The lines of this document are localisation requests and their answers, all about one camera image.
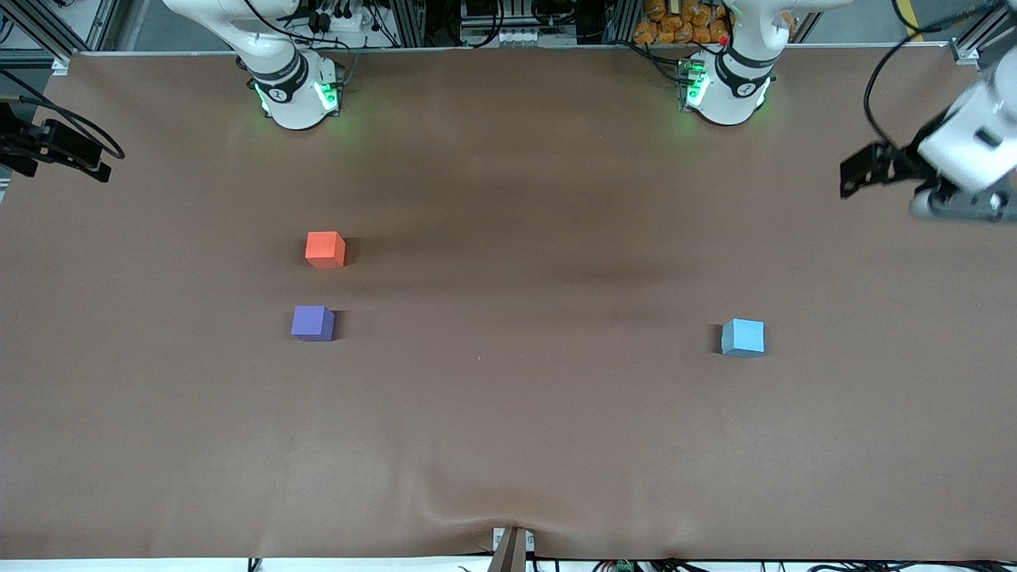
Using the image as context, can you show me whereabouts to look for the light blue block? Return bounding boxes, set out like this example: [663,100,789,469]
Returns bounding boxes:
[721,319,766,359]

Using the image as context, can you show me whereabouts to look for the orange block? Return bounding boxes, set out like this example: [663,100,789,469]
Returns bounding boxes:
[305,231,347,269]

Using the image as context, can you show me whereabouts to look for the purple block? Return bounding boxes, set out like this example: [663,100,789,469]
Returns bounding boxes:
[290,305,336,342]

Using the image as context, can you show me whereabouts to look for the bag of orange fruit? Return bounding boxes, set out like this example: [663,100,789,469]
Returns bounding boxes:
[633,0,732,45]

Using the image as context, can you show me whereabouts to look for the power strip with black plugs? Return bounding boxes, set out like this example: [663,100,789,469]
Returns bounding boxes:
[308,0,376,34]

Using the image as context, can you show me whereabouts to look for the white power strip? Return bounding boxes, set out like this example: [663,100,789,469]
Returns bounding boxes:
[491,28,574,47]

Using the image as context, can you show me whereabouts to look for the brown table cover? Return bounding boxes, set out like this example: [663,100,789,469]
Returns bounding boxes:
[0,44,1017,562]

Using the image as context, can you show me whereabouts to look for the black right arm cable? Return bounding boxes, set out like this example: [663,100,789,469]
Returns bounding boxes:
[0,70,126,160]

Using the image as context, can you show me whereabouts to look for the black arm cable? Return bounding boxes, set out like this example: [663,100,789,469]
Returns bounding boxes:
[863,0,1017,152]
[0,70,126,160]

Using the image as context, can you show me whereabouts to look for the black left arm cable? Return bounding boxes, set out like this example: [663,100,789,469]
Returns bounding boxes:
[863,0,1017,152]

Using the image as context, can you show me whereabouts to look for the aluminium frame profile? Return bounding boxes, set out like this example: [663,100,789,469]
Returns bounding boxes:
[949,0,1017,66]
[0,0,120,77]

